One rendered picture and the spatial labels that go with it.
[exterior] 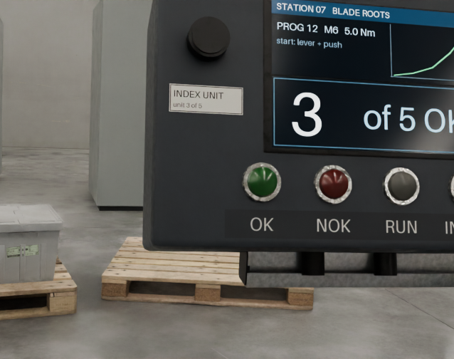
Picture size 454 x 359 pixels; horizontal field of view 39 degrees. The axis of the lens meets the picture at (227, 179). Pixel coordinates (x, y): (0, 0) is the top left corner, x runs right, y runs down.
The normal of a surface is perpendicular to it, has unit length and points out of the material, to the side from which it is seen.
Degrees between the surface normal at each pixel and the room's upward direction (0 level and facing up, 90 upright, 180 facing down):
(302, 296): 88
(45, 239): 95
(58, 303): 90
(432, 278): 90
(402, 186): 78
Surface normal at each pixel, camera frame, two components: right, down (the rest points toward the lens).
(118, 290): 0.01, 0.12
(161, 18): -0.21, -0.13
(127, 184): 0.29, 0.14
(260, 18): 0.18, -0.13
